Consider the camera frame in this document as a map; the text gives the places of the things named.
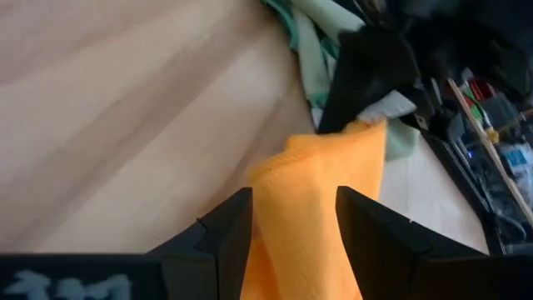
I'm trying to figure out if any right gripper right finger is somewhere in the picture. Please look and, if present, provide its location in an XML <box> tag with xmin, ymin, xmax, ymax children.
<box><xmin>335</xmin><ymin>186</ymin><xmax>533</xmax><ymax>300</ymax></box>

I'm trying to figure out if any orange microfiber towel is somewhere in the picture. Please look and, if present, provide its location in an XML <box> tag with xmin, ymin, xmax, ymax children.
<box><xmin>239</xmin><ymin>118</ymin><xmax>389</xmax><ymax>300</ymax></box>

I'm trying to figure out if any wooden workbench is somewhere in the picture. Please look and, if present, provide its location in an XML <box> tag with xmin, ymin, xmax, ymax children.
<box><xmin>447</xmin><ymin>77</ymin><xmax>533</xmax><ymax>228</ymax></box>

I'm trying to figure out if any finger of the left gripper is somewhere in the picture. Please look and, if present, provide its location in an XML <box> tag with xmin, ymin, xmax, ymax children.
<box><xmin>318</xmin><ymin>25</ymin><xmax>421</xmax><ymax>134</ymax></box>

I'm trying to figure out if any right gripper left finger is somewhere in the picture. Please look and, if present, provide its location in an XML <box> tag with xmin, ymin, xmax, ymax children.
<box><xmin>0</xmin><ymin>187</ymin><xmax>254</xmax><ymax>300</ymax></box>

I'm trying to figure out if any black metal table frame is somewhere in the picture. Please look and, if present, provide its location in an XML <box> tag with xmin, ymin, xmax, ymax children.
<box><xmin>410</xmin><ymin>112</ymin><xmax>507</xmax><ymax>256</ymax></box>

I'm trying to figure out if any sage towel with teal edge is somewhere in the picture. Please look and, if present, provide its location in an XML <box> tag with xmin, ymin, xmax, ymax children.
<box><xmin>261</xmin><ymin>0</ymin><xmax>421</xmax><ymax>163</ymax></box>

